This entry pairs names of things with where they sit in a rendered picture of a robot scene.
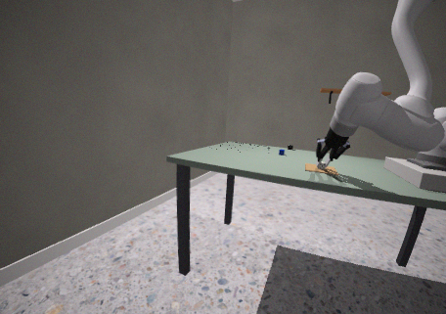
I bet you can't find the tan mottled mat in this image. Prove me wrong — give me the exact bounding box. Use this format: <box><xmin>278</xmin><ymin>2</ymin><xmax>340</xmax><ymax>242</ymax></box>
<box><xmin>305</xmin><ymin>163</ymin><xmax>338</xmax><ymax>175</ymax></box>

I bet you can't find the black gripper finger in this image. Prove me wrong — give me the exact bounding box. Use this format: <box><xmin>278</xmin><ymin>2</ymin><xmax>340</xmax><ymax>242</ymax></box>
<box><xmin>325</xmin><ymin>141</ymin><xmax>350</xmax><ymax>168</ymax></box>
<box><xmin>316</xmin><ymin>139</ymin><xmax>334</xmax><ymax>167</ymax></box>

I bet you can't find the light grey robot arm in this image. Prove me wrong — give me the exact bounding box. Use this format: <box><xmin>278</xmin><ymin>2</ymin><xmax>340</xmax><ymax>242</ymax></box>
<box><xmin>331</xmin><ymin>0</ymin><xmax>446</xmax><ymax>171</ymax></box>

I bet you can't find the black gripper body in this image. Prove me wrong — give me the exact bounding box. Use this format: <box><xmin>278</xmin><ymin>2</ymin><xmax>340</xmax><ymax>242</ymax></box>
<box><xmin>324</xmin><ymin>128</ymin><xmax>349</xmax><ymax>148</ymax></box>

